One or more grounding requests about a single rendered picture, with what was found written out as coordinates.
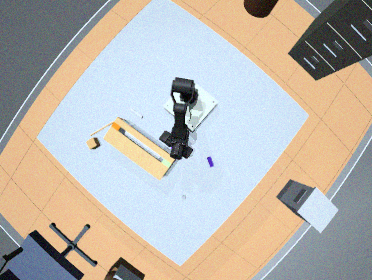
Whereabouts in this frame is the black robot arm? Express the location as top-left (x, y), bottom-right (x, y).
top-left (170, 77), bottom-right (199, 160)

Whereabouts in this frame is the purple rectangular block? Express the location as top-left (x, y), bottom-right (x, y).
top-left (207, 156), bottom-right (214, 167)

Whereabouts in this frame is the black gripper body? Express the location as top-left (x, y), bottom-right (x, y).
top-left (159, 130), bottom-right (193, 159)

